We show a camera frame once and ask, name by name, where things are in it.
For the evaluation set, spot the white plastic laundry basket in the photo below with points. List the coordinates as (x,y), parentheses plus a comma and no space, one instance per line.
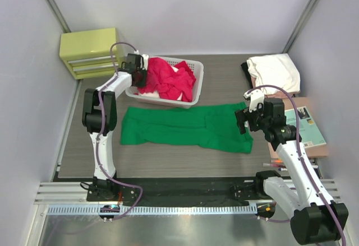
(197,70)

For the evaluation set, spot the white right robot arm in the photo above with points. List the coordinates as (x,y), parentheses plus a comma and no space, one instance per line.
(314,216)

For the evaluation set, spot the green t shirt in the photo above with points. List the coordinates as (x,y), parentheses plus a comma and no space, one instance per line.
(213,127)

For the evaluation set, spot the yellow green drawer cabinet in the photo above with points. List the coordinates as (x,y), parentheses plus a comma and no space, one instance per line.
(86,54)

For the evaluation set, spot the red t shirt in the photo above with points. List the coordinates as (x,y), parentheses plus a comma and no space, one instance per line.
(171,83)

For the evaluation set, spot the pink desk mat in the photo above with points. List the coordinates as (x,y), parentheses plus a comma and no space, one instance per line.
(314,152)

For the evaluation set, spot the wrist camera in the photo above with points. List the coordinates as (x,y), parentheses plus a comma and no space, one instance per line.
(141,60)
(253,99)

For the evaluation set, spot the blue marker pen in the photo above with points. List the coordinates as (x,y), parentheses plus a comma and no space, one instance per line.
(273,165)

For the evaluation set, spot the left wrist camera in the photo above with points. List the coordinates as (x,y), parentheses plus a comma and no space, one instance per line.
(141,60)

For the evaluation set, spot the white folded t shirt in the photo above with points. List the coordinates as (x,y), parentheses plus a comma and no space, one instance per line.
(277,70)

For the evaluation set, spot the black folded t shirt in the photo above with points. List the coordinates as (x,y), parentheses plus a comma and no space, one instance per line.
(244,67)

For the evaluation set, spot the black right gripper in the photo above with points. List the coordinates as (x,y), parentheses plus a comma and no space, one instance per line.
(243,116)

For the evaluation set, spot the aluminium slotted rail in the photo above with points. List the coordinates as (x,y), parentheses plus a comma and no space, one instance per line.
(107,210)

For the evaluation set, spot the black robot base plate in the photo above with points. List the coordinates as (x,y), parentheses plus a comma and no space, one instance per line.
(172,192)

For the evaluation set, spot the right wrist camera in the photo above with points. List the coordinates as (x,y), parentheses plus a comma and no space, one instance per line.
(253,99)

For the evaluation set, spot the teal paperback book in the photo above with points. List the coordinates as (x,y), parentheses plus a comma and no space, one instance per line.
(309,132)

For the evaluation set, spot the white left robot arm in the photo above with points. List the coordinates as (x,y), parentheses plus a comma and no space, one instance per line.
(99,117)

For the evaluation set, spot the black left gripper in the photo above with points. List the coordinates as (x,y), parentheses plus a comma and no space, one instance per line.
(142,84)

